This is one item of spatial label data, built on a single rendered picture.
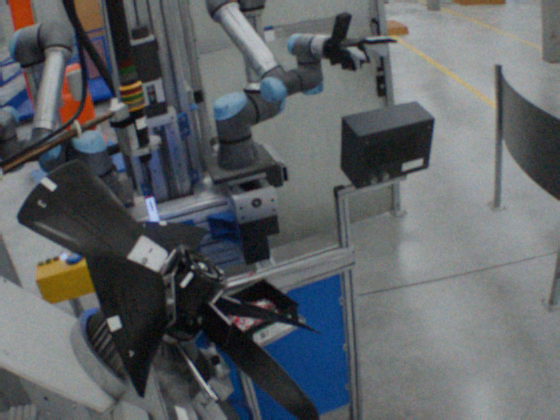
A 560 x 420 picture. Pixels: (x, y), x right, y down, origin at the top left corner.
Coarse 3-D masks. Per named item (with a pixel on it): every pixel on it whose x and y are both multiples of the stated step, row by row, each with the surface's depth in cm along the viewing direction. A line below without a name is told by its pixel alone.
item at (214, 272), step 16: (176, 256) 100; (192, 256) 104; (160, 272) 101; (176, 272) 99; (192, 272) 98; (208, 272) 105; (176, 288) 98; (192, 288) 98; (208, 288) 99; (224, 288) 102; (176, 304) 99; (192, 304) 99; (176, 320) 100; (192, 320) 106; (176, 336) 99; (192, 336) 102
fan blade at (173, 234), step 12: (144, 228) 129; (156, 228) 129; (168, 228) 130; (180, 228) 131; (192, 228) 133; (156, 240) 123; (168, 240) 122; (180, 240) 122; (192, 240) 123; (168, 252) 117
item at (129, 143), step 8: (120, 112) 92; (128, 112) 94; (112, 120) 93; (120, 120) 92; (128, 120) 93; (120, 128) 93; (128, 128) 94; (120, 136) 96; (128, 136) 95; (152, 136) 102; (128, 144) 96; (136, 144) 97; (152, 144) 98; (160, 144) 99; (128, 152) 97; (136, 152) 97; (144, 152) 97
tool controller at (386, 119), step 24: (360, 120) 154; (384, 120) 154; (408, 120) 154; (432, 120) 155; (360, 144) 151; (384, 144) 154; (408, 144) 157; (360, 168) 156; (384, 168) 160; (408, 168) 163
